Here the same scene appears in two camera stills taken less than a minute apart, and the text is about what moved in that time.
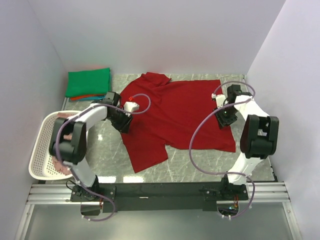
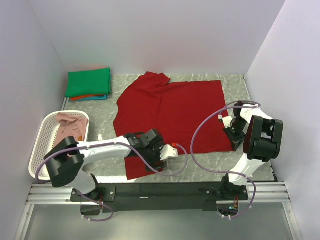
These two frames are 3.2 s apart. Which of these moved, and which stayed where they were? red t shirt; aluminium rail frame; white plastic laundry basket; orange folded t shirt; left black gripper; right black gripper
Moved: right black gripper; left black gripper
Stayed: orange folded t shirt; red t shirt; aluminium rail frame; white plastic laundry basket
